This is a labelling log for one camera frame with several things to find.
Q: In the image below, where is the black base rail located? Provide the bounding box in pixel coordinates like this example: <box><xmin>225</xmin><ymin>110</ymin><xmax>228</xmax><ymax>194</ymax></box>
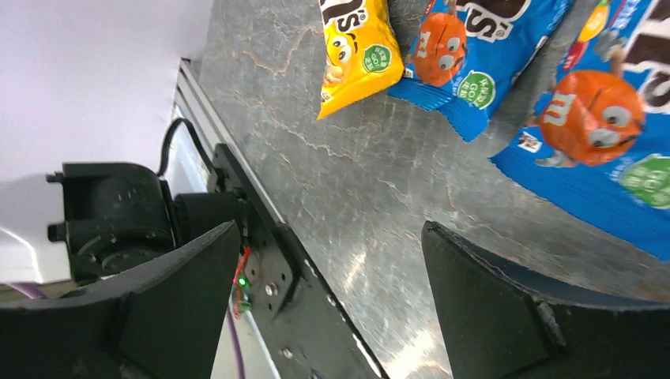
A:
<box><xmin>212</xmin><ymin>143</ymin><xmax>387</xmax><ymax>378</ymax></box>

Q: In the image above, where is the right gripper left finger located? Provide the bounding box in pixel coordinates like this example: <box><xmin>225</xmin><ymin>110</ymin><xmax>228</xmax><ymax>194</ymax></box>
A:
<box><xmin>1</xmin><ymin>222</ymin><xmax>241</xmax><ymax>378</ymax></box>

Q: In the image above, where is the blue candy bag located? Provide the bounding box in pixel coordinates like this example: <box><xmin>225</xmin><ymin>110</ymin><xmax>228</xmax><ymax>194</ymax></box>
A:
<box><xmin>388</xmin><ymin>0</ymin><xmax>571</xmax><ymax>141</ymax></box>
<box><xmin>491</xmin><ymin>1</ymin><xmax>669</xmax><ymax>261</ymax></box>

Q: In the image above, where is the yellow candy bag left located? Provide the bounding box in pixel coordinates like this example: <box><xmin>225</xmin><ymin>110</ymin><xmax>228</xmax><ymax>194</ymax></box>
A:
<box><xmin>317</xmin><ymin>0</ymin><xmax>405</xmax><ymax>120</ymax></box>

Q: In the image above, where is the blue candy bag middle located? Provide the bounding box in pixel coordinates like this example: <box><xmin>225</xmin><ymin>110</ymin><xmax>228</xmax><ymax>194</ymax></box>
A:
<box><xmin>491</xmin><ymin>1</ymin><xmax>669</xmax><ymax>261</ymax></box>

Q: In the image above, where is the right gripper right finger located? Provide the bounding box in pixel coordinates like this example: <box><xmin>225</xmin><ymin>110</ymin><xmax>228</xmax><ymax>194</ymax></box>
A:
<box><xmin>421</xmin><ymin>221</ymin><xmax>669</xmax><ymax>378</ymax></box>

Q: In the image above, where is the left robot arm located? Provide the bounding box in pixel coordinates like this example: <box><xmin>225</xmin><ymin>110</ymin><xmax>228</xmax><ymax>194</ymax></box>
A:
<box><xmin>1</xmin><ymin>163</ymin><xmax>243</xmax><ymax>284</ymax></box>

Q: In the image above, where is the blue candy bag lower left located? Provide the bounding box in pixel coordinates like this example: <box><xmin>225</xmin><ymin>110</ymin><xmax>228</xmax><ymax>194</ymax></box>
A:
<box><xmin>388</xmin><ymin>0</ymin><xmax>571</xmax><ymax>141</ymax></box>

